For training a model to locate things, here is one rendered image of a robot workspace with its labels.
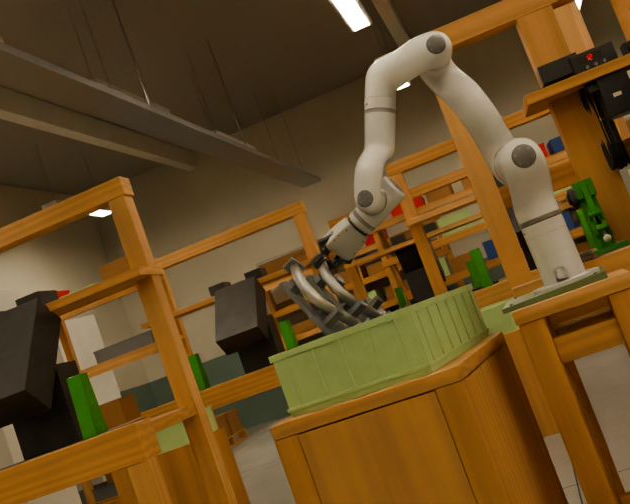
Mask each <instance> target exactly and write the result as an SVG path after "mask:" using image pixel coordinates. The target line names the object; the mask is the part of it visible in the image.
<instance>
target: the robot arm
mask: <svg viewBox="0 0 630 504"><path fill-rule="evenodd" d="M451 56H452V43H451V41H450V39H449V38H448V36H447V35H445V34H444V33H442V32H439V31H431V32H426V33H423V34H421V35H418V36H416V37H414V38H412V39H411V40H409V41H408V42H406V43H405V44H404V45H402V46H401V47H399V48H398V49H397V50H395V51H393V52H392V53H390V54H388V55H386V56H384V57H382V58H380V59H378V60H377V61H375V62H374V63H373V64H372V65H371V66H370V67H369V69H368V71H367V74H366V78H365V146H364V151H363V153H362V154H361V156H360V157H359V159H358V161H357V164H356V168H355V177H354V197H355V203H356V206H357V207H356V208H355V209H354V210H353V211H352V212H351V213H350V214H349V218H347V217H345V218H344V219H342V220H341V221H340V222H338V223H337V224H336V225H335V226H334V227H333V228H332V229H331V230H329V231H328V233H327V234H326V235H325V236H324V237H323V238H322V239H319V240H318V243H319V245H320V254H319V255H318V257H317V258H316V259H315V260H314V262H313V265H314V267H315V268H316V269H318V268H319V267H320V265H321V264H322V263H323V262H324V261H325V257H326V256H328V255H329V254H330V253H331V252H334V253H335V254H336V256H335V257H334V258H333V260H329V261H328V263H327V265H328V267H329V269H330V271H331V270H332V269H333V268H334V267H335V266H338V265H340V264H344V263H345V264H351V263H352V260H353V257H354V256H355V255H356V254H357V253H358V252H359V250H360V249H361V248H362V246H363V245H364V243H365V242H366V240H367V238H368V234H371V233H372V232H373V231H374V230H375V229H376V228H377V227H378V226H379V225H380V224H381V222H382V221H383V220H384V219H385V218H386V217H387V216H388V215H389V214H390V213H391V212H392V210H393V209H394V208H395V207H396V206H397V205H398V204H399V203H400V202H401V201H402V200H403V199H404V197H405V193H404V191H403V190H402V189H401V188H400V186H399V185H397V184H396V183H395V182H394V181H393V180H391V179H390V178H388V177H383V178H382V174H383V169H384V166H385V163H386V162H387V161H388V160H390V159H391V158H392V157H393V155H394V152H395V133H396V92H397V90H398V89H399V88H400V87H401V86H403V85H405V84H406V83H408V82H409V81H411V80H412V79H414V78H415V77H417V76H418V75H420V77H421V78H422V80H423V81H424V82H425V83H426V85H427V86H428V87H429V88H430V89H431V90H432V91H434V92H435V93H436V94H437V95H438V96H439V97H440V98H442V99H443V100H444V101H445V102H446V103H447V105H448V106H449V107H450V108H451V109H452V110H453V112H454V113H455V114H456V116H457V117H458V118H459V119H460V121H461V122H462V123H463V124H464V126H465V127H466V129H467V130H468V131H469V133H470V135H471V136H472V138H473V139H474V141H475V143H476V145H477V147H478V148H479V150H480V152H481V154H482V156H483V158H484V159H485V161H486V163H487V165H488V167H489V169H490V170H491V172H492V173H493V175H494V176H495V178H496V179H497V180H498V181H499V182H500V183H502V184H503V185H505V186H508V188H509V192H510V196H511V200H512V206H513V210H514V214H515V216H516V219H517V222H518V224H519V226H520V229H521V231H522V233H523V236H524V238H525V241H526V243H527V245H528V248H529V250H530V253H531V255H532V257H533V260H534V262H535V265H536V267H537V269H538V272H539V274H540V277H541V279H542V281H543V284H544V286H542V287H540V288H538V289H536V290H534V291H533V293H534V295H537V294H541V293H545V292H548V291H551V290H554V289H557V288H559V287H562V286H565V285H567V284H570V283H573V282H575V281H578V280H580V279H583V278H585V277H587V276H590V275H592V274H594V273H596V272H598V271H600V269H599V267H594V268H590V269H587V270H585V267H584V265H583V263H582V260H581V258H580V255H579V253H578V251H577V248H576V246H575V244H574V241H573V239H572V237H571V234H570V232H569V229H568V227H567V225H566V222H565V220H564V218H563V215H562V213H561V210H560V208H559V206H558V203H557V201H556V198H555V195H554V192H553V186H552V180H551V175H550V171H549V167H548V164H547V161H546V158H545V156H544V154H543V152H542V150H541V149H540V147H539V146H538V145H537V144H536V143H535V142H534V141H532V140H530V139H527V138H514V136H513V135H512V133H511V132H510V130H509V129H508V127H507V126H506V124H505V122H504V121H503V119H502V117H501V116H500V114H499V112H498V111H497V109H496V108H495V106H494V105H493V103H492V102H491V101H490V99H489V98H488V97H487V95H486V94H485V93H484V92H483V90H482V89H481V88H480V87H479V85H478V84H477V83H476V82H475V81H474V80H473V79H471V78H470V77H469V76H468V75H466V74H465V73H464V72H463V71H461V70H460V69H459V68H458V67H457V66H456V65H455V64H454V63H453V61H452V59H451ZM325 243H327V244H326V246H324V244H325Z"/></svg>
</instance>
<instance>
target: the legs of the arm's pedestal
mask: <svg viewBox="0 0 630 504"><path fill-rule="evenodd" d="M605 297H606V299H607V302H608V304H609V307H610V309H611V310H609V311H606V312H603V313H600V314H597V315H595V316H592V317H589V318H586V319H583V320H580V321H577V322H574V323H571V324H568V325H565V326H562V327H559V328H556V329H554V326H553V324H552V321H551V319H550V316H546V317H543V318H540V319H537V320H535V321H532V322H529V323H526V324H523V325H520V326H519V328H520V331H521V334H522V336H523V339H524V341H525V344H526V347H527V349H528V352H529V354H530V357H531V359H532V362H533V365H534V367H535V370H536V372H537V375H538V377H539V380H540V383H541V385H542V388H543V390H544V393H545V396H546V398H547V401H548V403H549V406H550V408H551V411H552V414H553V416H554V419H555V421H556V424H557V426H558V429H559V432H560V434H561V437H562V439H563V442H564V445H565V447H566V450H567V452H568V455H569V457H570V460H571V463H572V465H573V468H574V470H575V473H576V475H577V478H578V481H579V483H580V486H581V488H582V491H583V494H584V496H585V499H586V501H587V504H630V492H626V493H623V494H620V495H619V492H618V490H617V487H616V485H615V482H614V479H613V477H612V474H611V472H610V469H609V467H608V464H607V462H606V459H605V457H604V454H603V451H602V449H601V446H600V444H599V441H598V439H597V436H596V434H595V431H594V428H593V426H592V423H591V421H590V418H589V416H588V413H587V411H586V408H585V406H584V403H583V400H582V398H581V395H580V393H579V390H578V388H577V385H576V383H575V380H574V377H573V375H572V372H571V370H570V367H569V365H568V362H569V361H572V360H575V359H578V358H581V357H584V356H587V355H591V354H594V353H597V352H600V351H603V350H606V349H609V348H612V347H615V346H618V345H621V344H625V347H626V349H627V352H628V354H629V357H630V288H627V289H624V290H621V291H619V292H616V293H613V294H610V295H607V296H605Z"/></svg>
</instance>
